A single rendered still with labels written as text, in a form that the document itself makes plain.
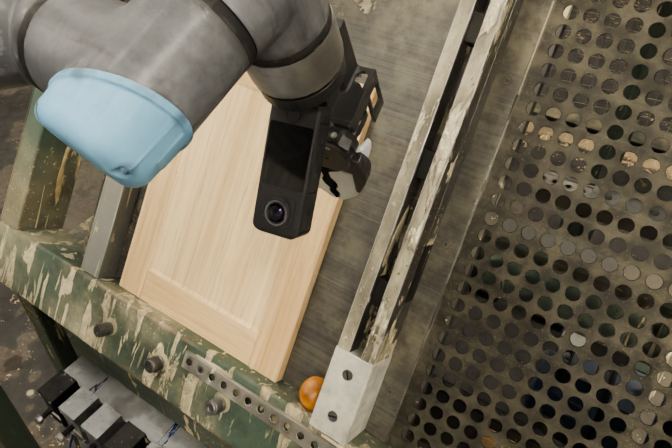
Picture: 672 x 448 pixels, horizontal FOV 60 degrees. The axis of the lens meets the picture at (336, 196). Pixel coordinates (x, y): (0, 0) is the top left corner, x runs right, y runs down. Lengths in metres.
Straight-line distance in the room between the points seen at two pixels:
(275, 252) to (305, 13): 0.61
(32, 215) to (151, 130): 1.03
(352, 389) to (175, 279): 0.40
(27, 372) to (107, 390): 1.10
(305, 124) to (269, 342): 0.56
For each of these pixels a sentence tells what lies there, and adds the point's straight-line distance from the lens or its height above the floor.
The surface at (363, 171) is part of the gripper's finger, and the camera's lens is 0.52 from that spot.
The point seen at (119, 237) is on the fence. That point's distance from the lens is 1.17.
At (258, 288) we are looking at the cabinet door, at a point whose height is 0.99.
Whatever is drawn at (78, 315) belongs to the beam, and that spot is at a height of 0.84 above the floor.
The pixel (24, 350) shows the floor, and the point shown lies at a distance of 2.38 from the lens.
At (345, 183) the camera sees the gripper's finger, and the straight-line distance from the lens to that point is 0.56.
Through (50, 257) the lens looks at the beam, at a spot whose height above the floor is 0.90.
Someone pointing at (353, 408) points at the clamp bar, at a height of 0.97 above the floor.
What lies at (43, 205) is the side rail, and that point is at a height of 0.93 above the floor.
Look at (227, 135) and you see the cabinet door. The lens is 1.00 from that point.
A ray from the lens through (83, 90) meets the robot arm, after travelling 0.33.
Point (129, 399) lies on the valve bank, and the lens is 1.20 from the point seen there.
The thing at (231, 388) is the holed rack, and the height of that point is 0.89.
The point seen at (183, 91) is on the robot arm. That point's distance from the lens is 0.33.
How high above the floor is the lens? 1.70
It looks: 39 degrees down
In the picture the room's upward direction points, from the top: straight up
